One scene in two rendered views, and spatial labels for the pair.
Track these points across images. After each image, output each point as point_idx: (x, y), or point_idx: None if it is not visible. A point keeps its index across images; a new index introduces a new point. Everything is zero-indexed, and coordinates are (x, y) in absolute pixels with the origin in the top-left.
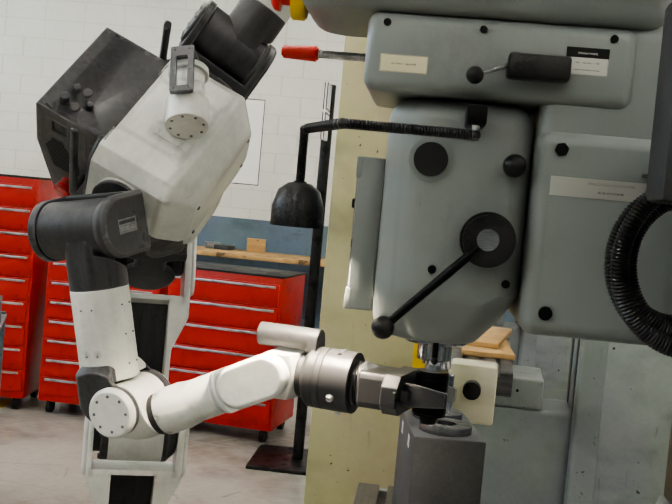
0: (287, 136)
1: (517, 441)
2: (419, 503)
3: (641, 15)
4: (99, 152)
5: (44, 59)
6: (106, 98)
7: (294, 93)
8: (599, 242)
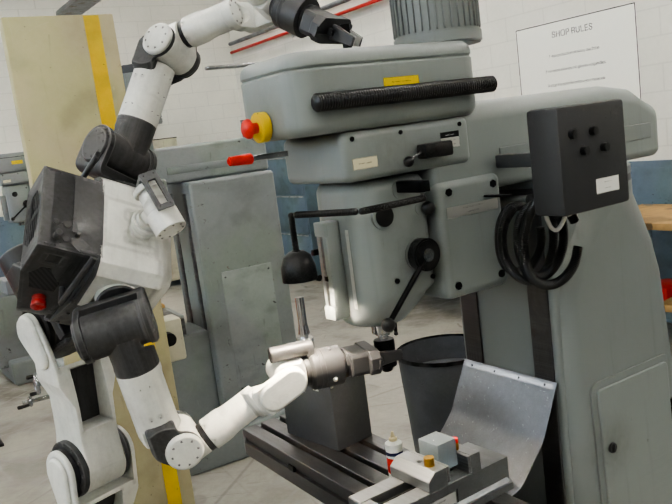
0: None
1: (177, 362)
2: (340, 421)
3: (469, 108)
4: (102, 268)
5: None
6: (82, 224)
7: None
8: (473, 238)
